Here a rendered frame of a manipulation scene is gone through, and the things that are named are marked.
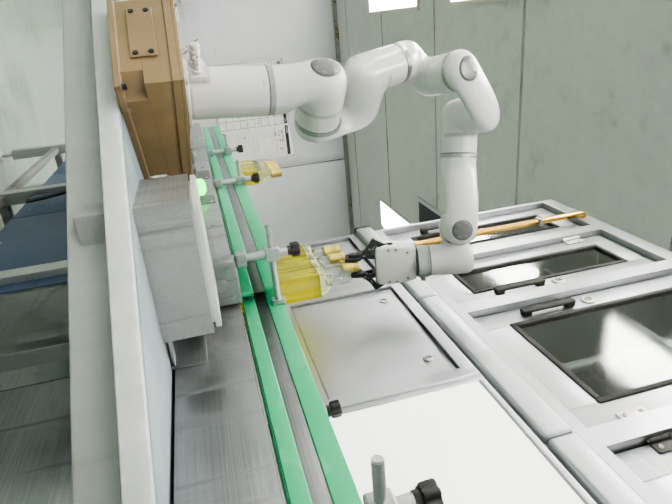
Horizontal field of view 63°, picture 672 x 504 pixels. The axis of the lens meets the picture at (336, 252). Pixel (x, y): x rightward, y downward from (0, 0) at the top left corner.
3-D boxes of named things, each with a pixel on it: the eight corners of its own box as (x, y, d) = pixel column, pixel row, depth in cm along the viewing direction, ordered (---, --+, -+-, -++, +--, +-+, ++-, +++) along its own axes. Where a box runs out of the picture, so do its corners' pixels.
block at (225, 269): (207, 311, 105) (243, 304, 107) (198, 267, 102) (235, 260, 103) (206, 303, 108) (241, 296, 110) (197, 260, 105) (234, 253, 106)
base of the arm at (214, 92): (181, 66, 91) (273, 64, 95) (175, 29, 99) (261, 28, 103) (189, 142, 103) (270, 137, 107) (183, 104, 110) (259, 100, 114)
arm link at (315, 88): (262, 49, 104) (343, 48, 108) (260, 105, 115) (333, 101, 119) (272, 82, 99) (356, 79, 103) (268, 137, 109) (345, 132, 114)
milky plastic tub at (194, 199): (167, 344, 85) (223, 332, 87) (134, 207, 77) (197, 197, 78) (169, 296, 101) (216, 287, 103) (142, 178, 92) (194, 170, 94)
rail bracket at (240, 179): (214, 190, 157) (260, 183, 160) (210, 165, 154) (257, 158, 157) (213, 186, 161) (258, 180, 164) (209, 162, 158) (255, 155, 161)
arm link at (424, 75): (409, 37, 110) (460, 21, 117) (371, 50, 122) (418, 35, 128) (426, 104, 114) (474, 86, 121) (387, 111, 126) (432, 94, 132)
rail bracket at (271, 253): (244, 312, 107) (306, 300, 110) (231, 233, 101) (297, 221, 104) (243, 306, 110) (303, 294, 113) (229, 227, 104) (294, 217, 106)
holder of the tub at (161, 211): (171, 372, 87) (220, 361, 89) (131, 208, 77) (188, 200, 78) (172, 322, 103) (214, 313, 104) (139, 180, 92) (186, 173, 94)
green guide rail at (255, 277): (241, 297, 111) (280, 290, 113) (240, 293, 111) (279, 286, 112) (205, 144, 268) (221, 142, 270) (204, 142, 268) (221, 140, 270)
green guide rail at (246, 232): (235, 264, 108) (275, 257, 110) (235, 260, 108) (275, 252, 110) (202, 129, 266) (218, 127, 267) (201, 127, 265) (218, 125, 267)
